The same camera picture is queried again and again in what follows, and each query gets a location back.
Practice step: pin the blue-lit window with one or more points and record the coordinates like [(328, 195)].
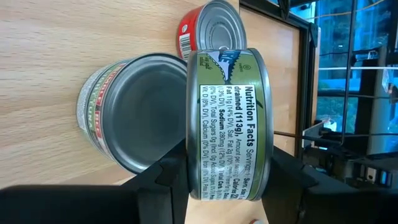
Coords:
[(373, 31)]

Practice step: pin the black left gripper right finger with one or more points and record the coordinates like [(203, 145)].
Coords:
[(286, 193)]

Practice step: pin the olive green tuna can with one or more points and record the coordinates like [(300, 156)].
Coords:
[(230, 124)]

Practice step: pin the black table edge frame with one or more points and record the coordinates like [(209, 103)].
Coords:
[(306, 77)]

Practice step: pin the green Bumble Bee tuna can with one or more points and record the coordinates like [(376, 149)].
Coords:
[(140, 115)]

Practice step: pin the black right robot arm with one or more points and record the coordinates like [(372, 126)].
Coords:
[(335, 155)]

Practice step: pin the red seafood can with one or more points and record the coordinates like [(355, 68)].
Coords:
[(214, 28)]

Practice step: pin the black pole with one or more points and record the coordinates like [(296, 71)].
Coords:
[(348, 62)]

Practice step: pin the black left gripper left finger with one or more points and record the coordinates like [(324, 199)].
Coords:
[(168, 186)]

